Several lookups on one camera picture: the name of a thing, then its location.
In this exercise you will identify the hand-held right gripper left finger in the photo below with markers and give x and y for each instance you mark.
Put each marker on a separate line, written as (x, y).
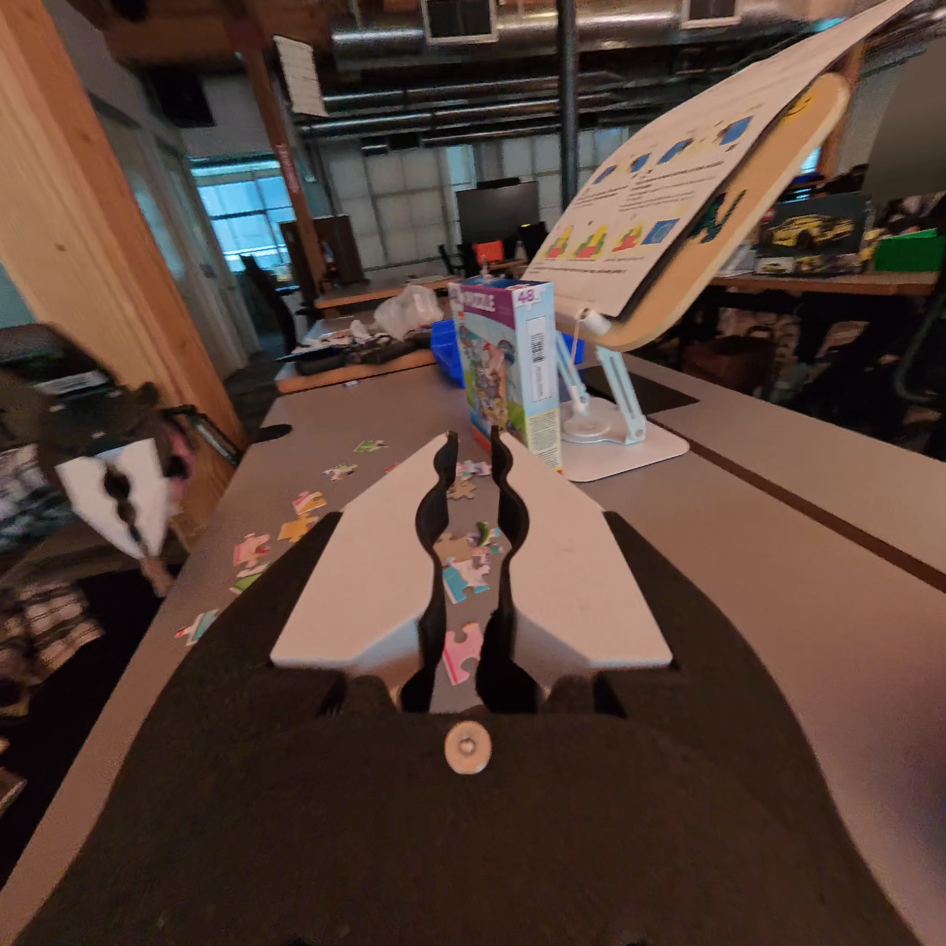
(355, 584)

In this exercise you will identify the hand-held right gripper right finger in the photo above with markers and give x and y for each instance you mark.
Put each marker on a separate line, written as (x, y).
(584, 584)

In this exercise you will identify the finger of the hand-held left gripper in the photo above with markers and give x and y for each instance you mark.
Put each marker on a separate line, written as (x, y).
(89, 488)
(159, 488)

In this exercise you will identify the jigsaw puzzle pieces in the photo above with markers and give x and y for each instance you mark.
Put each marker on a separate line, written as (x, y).
(251, 550)

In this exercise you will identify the person's left forearm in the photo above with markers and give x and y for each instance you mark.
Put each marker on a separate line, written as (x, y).
(22, 502)

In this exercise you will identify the grey desk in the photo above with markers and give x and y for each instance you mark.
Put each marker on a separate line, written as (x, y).
(798, 628)

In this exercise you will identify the person's plaid shirt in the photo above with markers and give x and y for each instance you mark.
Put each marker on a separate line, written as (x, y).
(44, 628)

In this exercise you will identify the wooden pillar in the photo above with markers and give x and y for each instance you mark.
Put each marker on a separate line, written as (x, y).
(74, 185)

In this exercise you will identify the black office chair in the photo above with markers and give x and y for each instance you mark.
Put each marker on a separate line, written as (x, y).
(266, 295)

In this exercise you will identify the colourful puzzle box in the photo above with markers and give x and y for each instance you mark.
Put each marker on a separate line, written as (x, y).
(510, 369)

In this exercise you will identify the window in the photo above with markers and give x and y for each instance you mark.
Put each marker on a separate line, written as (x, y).
(236, 214)

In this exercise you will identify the blue plastic bin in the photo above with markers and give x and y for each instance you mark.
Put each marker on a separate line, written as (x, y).
(443, 351)

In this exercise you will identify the white plastic bag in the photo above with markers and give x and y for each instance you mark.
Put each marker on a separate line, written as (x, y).
(406, 310)

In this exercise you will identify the brown cabinet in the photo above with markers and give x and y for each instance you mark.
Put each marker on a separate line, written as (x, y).
(340, 247)

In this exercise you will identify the orange chair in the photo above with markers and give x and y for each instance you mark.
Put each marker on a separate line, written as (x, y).
(488, 251)

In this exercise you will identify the wooden side table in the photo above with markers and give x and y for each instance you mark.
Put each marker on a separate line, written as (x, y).
(813, 283)

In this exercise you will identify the hanging paper sign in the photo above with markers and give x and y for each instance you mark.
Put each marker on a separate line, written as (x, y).
(299, 74)

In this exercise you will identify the black monitor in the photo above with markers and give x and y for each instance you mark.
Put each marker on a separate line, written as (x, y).
(496, 214)

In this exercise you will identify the printed instruction sheet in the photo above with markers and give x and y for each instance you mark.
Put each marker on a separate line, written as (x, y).
(665, 170)

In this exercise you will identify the black toy car box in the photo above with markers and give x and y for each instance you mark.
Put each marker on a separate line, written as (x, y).
(813, 229)

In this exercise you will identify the green box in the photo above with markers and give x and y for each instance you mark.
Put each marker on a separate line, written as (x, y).
(909, 255)

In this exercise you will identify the steel column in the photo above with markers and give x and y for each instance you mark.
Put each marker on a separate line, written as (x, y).
(567, 111)

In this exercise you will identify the wooden book stand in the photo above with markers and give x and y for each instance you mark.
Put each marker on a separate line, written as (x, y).
(798, 140)

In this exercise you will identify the metal air duct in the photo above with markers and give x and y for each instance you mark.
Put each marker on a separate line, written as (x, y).
(384, 37)

